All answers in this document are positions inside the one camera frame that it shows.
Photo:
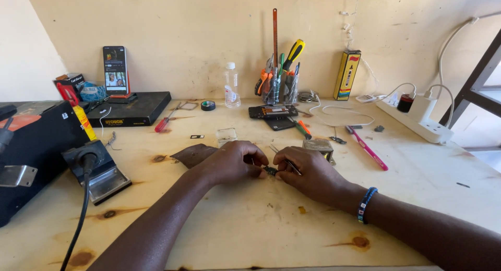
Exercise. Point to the person's right hand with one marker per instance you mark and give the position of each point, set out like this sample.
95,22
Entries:
313,177

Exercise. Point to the person's left hand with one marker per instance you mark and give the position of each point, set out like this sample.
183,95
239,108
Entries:
231,163

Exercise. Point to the metal tweezers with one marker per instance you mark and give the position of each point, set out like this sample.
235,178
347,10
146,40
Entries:
291,166

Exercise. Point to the small green circuit board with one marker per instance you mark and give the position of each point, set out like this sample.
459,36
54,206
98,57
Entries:
270,170

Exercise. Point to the clear plastic box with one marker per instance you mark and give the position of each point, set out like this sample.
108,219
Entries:
226,136

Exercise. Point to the metal transformer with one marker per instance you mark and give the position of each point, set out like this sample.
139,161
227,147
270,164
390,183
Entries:
319,145

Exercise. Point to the brown leather piece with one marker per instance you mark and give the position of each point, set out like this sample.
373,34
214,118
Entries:
191,155

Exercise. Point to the small black card tray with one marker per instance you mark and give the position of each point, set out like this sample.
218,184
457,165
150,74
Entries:
197,137

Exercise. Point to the small dark circuit board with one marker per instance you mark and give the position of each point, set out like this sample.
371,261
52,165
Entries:
337,140

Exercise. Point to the green and orange screwdriver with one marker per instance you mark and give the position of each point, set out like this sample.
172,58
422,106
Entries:
303,130

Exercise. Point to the pink toothbrush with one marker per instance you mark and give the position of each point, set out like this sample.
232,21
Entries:
368,149

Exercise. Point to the black phone back cover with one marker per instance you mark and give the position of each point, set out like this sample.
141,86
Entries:
278,124

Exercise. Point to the black tape roll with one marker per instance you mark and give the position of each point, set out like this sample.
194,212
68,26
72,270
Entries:
208,105

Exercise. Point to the opened black phone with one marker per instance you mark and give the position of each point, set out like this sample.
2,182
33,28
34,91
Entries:
273,111

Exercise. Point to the clear plastic water bottle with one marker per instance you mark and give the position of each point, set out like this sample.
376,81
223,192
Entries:
232,89

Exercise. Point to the small grey component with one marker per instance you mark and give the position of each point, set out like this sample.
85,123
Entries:
379,128

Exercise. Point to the glass jar tool holder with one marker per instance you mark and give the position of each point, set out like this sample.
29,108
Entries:
291,91
271,91

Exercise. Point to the small white device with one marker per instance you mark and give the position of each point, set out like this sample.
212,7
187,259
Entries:
364,98

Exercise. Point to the tall yellow box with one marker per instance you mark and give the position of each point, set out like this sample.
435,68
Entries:
346,75

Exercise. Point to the flat black box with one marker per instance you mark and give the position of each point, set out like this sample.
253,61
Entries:
135,110

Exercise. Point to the black and red plug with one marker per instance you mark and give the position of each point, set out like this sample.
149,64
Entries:
405,103

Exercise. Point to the white power strip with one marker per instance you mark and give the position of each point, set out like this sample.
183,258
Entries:
418,124

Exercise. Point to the orange phone stand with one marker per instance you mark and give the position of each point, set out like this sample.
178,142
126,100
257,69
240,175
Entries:
126,95

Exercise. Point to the yellow and black screwdriver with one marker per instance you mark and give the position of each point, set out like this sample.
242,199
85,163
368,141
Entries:
294,52

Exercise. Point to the soldering iron on metal stand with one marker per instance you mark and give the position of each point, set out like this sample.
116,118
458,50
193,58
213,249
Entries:
103,173

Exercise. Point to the white charger plug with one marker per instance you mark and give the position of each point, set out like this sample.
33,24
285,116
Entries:
422,106

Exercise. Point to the orange hacksaw blade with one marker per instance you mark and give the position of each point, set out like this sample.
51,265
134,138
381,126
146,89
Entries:
275,36

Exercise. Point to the black smartphone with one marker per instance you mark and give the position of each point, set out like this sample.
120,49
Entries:
115,69

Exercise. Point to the yellow tube with red cap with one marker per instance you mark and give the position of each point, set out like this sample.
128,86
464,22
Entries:
83,120

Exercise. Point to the small black carton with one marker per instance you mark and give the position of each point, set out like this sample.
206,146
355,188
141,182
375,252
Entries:
72,80

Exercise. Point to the black rework station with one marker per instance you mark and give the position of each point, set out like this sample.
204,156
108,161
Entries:
35,153

